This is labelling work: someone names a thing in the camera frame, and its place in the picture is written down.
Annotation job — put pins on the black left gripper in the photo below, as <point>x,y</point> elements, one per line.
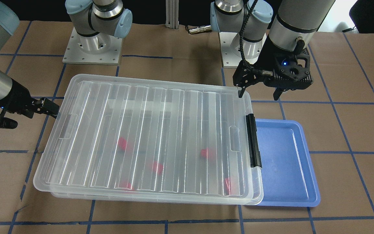
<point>267,58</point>

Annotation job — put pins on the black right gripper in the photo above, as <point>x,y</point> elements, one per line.
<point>17,99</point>

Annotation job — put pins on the clear plastic box lid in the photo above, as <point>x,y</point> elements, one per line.
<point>168,122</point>

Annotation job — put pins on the red block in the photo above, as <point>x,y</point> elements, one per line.
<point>227,186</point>
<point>125,185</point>
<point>123,145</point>
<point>207,154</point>
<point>157,167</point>

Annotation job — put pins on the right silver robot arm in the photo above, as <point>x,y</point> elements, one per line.
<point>95,21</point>

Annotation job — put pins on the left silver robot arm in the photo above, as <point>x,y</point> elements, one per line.
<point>254,20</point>

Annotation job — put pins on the black box latch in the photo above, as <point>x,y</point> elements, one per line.
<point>254,153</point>

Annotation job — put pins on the red block in box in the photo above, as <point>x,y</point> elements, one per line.
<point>227,186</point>
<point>123,145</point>
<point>157,167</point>
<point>125,185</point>

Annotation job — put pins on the clear plastic storage box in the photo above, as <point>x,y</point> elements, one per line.
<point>256,198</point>

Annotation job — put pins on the blue plastic tray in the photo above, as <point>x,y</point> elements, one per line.
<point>288,175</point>

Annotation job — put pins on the aluminium frame post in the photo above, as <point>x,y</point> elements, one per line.
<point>172,14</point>

